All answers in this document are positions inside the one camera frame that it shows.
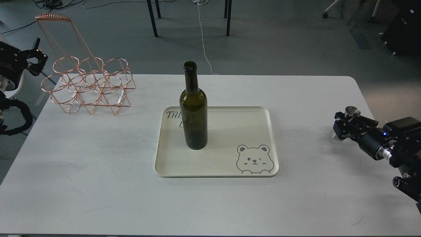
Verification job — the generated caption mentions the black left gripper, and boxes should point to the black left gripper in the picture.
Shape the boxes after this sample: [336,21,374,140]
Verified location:
[0,38,48,78]

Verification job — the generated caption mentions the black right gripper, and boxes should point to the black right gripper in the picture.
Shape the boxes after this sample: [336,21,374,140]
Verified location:
[332,112,398,160]

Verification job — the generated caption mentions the steel double jigger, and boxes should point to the steel double jigger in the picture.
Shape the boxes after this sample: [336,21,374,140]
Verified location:
[331,106,361,140]

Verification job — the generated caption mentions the dark green wine bottle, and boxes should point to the dark green wine bottle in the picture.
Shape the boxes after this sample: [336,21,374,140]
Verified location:
[179,61,208,150]

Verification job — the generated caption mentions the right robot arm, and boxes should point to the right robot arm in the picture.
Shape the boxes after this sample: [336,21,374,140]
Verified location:
[333,106,421,205]

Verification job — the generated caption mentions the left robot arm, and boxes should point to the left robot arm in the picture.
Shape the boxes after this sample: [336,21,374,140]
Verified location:
[0,38,48,100]

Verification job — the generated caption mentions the black equipment case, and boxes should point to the black equipment case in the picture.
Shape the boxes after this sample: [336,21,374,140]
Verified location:
[381,0,421,56]

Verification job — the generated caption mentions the white office chair base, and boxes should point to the white office chair base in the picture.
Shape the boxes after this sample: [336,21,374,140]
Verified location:
[322,0,382,23]

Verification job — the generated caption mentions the cream bear serving tray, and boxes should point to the cream bear serving tray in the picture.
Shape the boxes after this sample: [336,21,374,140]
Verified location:
[154,106,280,178]

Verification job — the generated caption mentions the black table leg left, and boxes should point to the black table leg left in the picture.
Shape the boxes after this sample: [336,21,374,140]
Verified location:
[146,0,161,38]

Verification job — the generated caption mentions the black table leg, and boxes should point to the black table leg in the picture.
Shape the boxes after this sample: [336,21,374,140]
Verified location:
[146,0,161,38]
[224,0,233,37]

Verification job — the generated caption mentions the black table leg right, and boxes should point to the black table leg right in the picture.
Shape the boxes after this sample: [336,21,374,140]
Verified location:
[224,0,233,37]

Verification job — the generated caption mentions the black floor cables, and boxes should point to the black floor cables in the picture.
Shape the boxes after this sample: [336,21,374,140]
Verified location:
[0,0,86,35]

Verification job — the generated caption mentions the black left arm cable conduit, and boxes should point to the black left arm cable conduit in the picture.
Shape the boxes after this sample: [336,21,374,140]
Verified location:
[0,98,34,136]

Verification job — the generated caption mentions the rose gold wire bottle rack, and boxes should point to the rose gold wire bottle rack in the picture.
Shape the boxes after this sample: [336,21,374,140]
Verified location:
[36,13,136,115]

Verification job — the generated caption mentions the white floor cable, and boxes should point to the white floor cable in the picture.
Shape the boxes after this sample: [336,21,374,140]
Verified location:
[192,0,220,76]

